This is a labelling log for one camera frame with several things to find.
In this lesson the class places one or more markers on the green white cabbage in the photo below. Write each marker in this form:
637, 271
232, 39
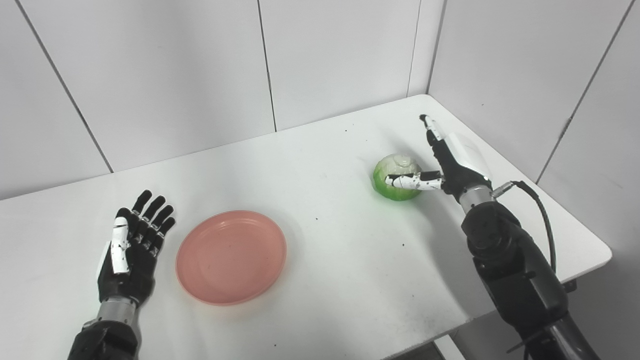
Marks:
395, 170

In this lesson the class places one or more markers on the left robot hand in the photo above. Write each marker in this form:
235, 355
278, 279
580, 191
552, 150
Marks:
132, 250

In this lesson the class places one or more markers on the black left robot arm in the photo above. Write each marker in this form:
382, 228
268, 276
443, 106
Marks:
107, 332

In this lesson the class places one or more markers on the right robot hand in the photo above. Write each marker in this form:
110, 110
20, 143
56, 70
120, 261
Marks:
450, 160

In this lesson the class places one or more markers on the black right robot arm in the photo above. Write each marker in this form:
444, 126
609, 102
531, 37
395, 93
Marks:
520, 275

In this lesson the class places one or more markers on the pink plate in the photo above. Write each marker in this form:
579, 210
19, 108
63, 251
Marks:
231, 257

